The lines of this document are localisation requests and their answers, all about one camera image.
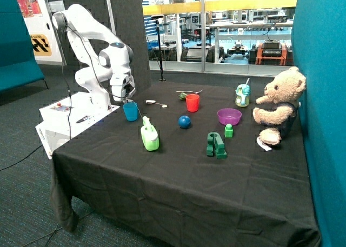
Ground purple plastic bowl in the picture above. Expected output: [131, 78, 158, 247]
[217, 108, 242, 125]

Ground blue ball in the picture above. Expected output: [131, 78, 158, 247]
[178, 115, 191, 129]

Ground metal spoon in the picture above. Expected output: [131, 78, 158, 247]
[176, 89, 203, 94]

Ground beige teddy bear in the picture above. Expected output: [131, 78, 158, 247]
[252, 66, 306, 149]

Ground red plastic cup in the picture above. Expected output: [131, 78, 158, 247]
[185, 94, 199, 112]

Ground green sippy cup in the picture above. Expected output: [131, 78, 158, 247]
[235, 78, 251, 107]

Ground teal sofa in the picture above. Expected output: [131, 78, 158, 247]
[1, 0, 45, 92]

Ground small green block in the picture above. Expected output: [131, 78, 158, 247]
[224, 124, 234, 138]

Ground green toy vegetable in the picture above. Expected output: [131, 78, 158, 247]
[179, 92, 187, 100]

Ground blue plastic cup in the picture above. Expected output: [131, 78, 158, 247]
[122, 102, 139, 122]

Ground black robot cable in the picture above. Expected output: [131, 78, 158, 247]
[61, 13, 128, 141]

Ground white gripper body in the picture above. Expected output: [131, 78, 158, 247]
[110, 73, 136, 99]

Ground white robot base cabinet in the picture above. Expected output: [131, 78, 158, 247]
[36, 92, 119, 159]

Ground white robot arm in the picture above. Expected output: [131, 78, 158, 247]
[52, 4, 136, 110]

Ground light green watering can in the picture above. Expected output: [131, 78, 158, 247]
[141, 116, 159, 151]

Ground dark green wooden block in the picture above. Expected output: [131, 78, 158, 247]
[206, 132, 227, 159]

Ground black pen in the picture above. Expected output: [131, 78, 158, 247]
[76, 116, 90, 123]

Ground black tablecloth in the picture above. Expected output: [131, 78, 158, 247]
[50, 82, 322, 246]

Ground black tripod stand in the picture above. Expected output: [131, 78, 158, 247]
[151, 14, 166, 82]

